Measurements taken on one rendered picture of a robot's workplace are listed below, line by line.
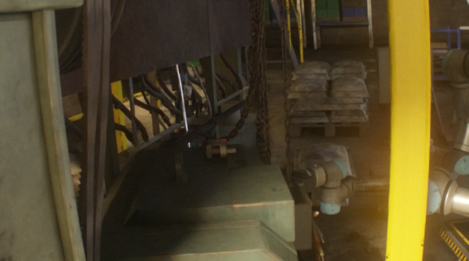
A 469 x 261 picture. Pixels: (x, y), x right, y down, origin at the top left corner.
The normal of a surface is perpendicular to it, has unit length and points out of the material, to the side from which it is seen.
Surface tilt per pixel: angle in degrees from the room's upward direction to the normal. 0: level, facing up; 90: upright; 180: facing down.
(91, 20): 92
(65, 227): 90
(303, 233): 90
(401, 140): 90
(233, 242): 0
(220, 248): 0
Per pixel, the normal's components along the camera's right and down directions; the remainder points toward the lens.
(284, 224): 0.03, 0.18
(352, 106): -0.27, -0.25
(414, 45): -0.31, 0.19
